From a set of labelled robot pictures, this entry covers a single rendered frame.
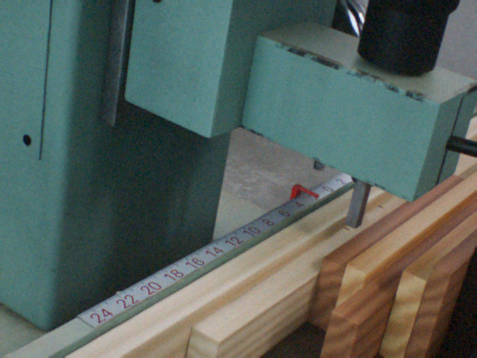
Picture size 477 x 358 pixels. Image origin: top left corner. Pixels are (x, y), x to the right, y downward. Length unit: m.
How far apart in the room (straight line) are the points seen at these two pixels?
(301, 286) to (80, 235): 0.20
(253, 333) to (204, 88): 0.16
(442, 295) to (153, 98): 0.23
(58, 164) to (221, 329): 0.20
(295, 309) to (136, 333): 0.13
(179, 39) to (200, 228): 0.28
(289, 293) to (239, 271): 0.03
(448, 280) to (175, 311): 0.17
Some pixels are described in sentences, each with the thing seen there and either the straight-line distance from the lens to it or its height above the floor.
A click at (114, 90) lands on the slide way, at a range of 0.62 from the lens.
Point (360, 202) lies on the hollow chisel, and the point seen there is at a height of 0.97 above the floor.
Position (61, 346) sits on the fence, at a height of 0.95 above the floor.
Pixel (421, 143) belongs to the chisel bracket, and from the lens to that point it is 0.54.
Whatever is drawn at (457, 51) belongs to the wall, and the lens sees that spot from 4.04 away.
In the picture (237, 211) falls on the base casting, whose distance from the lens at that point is 0.92.
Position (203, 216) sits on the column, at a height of 0.85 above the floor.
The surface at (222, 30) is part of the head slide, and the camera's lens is 0.56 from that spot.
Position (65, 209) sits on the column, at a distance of 0.65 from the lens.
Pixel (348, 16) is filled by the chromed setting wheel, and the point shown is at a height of 1.06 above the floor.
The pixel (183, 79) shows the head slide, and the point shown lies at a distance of 0.58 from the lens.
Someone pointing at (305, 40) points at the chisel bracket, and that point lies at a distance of 0.59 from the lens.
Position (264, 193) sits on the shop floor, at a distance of 2.76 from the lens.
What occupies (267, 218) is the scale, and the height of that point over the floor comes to 0.96.
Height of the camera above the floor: 1.23
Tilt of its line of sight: 26 degrees down
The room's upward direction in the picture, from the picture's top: 11 degrees clockwise
